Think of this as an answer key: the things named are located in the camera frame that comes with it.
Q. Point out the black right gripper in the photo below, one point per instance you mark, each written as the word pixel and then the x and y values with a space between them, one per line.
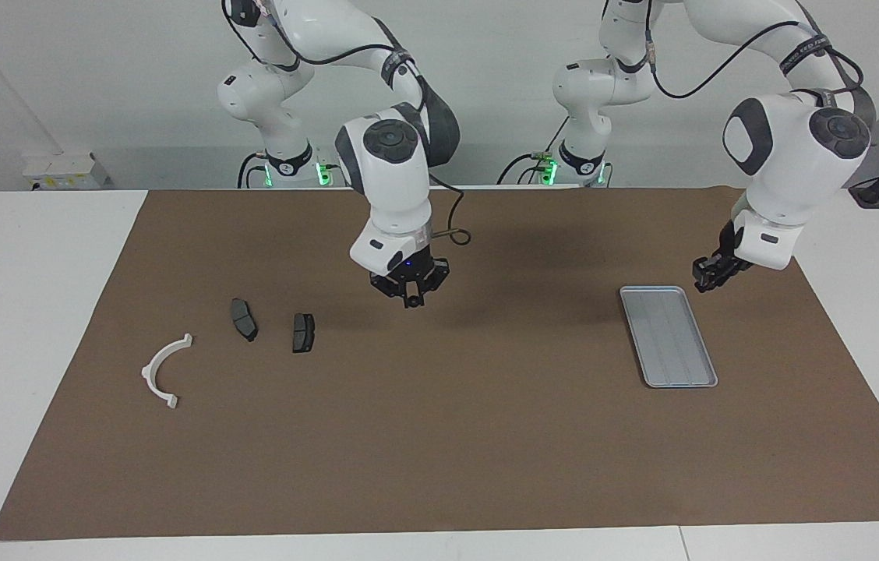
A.
pixel 408 273

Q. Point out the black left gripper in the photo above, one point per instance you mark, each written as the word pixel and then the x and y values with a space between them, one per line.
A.
pixel 724 265

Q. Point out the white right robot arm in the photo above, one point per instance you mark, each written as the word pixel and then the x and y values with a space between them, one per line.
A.
pixel 393 179

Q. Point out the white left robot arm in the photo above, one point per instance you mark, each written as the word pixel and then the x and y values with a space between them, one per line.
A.
pixel 790 171

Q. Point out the grey metal tray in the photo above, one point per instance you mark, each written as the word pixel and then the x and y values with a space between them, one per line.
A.
pixel 668 336

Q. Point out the short rectangular grey brake pad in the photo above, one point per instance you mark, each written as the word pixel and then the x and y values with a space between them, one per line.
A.
pixel 302 333

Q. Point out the brown table mat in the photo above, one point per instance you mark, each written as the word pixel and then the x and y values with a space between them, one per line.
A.
pixel 439 436

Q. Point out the long curved grey brake pad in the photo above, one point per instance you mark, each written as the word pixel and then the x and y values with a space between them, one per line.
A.
pixel 241 315

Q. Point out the white power box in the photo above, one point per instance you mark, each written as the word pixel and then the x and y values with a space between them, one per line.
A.
pixel 65 167

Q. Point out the white curved plastic bracket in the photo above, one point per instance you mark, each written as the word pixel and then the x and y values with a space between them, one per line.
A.
pixel 153 365

